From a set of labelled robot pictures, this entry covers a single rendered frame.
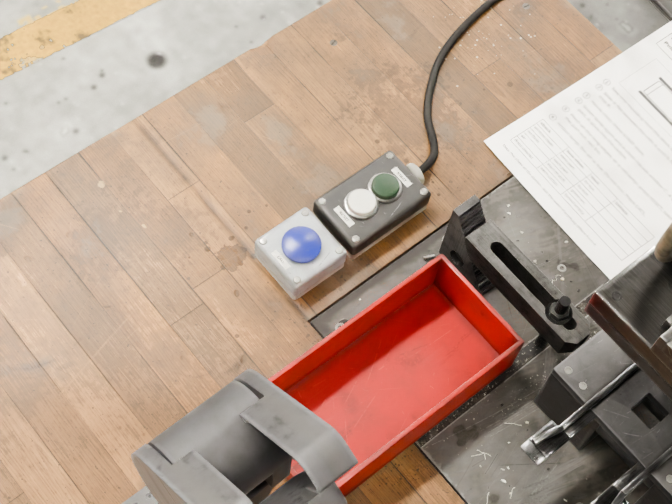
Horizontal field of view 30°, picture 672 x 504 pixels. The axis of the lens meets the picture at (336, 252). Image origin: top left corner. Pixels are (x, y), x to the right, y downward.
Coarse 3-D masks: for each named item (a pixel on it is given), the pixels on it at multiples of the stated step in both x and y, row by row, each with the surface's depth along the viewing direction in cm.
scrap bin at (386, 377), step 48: (432, 288) 127; (336, 336) 118; (384, 336) 124; (432, 336) 125; (480, 336) 125; (288, 384) 120; (336, 384) 122; (384, 384) 122; (432, 384) 122; (480, 384) 120; (384, 432) 120; (336, 480) 117
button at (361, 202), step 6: (354, 192) 128; (360, 192) 128; (366, 192) 128; (348, 198) 128; (354, 198) 128; (360, 198) 128; (366, 198) 128; (372, 198) 128; (348, 204) 127; (354, 204) 127; (360, 204) 127; (366, 204) 127; (372, 204) 127; (354, 210) 127; (360, 210) 127; (366, 210) 127; (372, 210) 127
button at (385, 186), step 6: (378, 174) 129; (384, 174) 129; (390, 174) 129; (378, 180) 129; (384, 180) 129; (390, 180) 129; (396, 180) 129; (372, 186) 128; (378, 186) 128; (384, 186) 129; (390, 186) 129; (396, 186) 129; (378, 192) 128; (384, 192) 128; (390, 192) 128; (396, 192) 128; (384, 198) 128; (390, 198) 128
